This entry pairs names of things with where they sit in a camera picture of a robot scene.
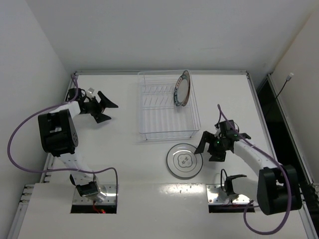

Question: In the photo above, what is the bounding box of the grey rimmed white plate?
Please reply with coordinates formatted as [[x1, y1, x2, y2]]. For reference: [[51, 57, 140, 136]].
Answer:
[[166, 143, 203, 180]]

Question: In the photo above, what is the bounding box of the orange sunburst plate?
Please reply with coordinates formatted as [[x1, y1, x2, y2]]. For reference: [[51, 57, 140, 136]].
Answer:
[[178, 70, 191, 107]]

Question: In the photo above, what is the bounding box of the green rimmed white plate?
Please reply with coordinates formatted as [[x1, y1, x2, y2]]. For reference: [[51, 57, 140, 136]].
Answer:
[[173, 74, 190, 107]]

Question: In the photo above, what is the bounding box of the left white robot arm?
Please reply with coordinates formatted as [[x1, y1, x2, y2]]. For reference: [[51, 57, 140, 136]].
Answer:
[[38, 88, 118, 203]]

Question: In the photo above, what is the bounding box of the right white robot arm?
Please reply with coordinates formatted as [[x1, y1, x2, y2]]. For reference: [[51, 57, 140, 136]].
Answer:
[[195, 130, 302, 215]]

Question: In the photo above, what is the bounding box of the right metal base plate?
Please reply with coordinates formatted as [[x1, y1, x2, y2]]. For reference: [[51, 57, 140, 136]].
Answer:
[[206, 184, 250, 206]]

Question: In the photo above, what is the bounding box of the metal base plate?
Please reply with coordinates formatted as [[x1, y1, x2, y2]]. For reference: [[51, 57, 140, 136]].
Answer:
[[72, 184, 117, 206], [206, 184, 250, 206]]

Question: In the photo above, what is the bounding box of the clear wire dish rack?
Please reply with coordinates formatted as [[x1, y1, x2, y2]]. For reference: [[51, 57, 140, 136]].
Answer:
[[138, 70, 201, 141]]

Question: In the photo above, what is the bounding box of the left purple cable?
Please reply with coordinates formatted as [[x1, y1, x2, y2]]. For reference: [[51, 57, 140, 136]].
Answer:
[[7, 73, 119, 204]]

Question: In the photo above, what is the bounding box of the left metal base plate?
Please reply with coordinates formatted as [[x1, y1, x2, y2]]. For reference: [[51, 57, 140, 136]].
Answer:
[[72, 184, 117, 206]]

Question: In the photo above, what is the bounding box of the black wall cable with plug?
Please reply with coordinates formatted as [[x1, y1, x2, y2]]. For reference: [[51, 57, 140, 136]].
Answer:
[[275, 72, 294, 100]]

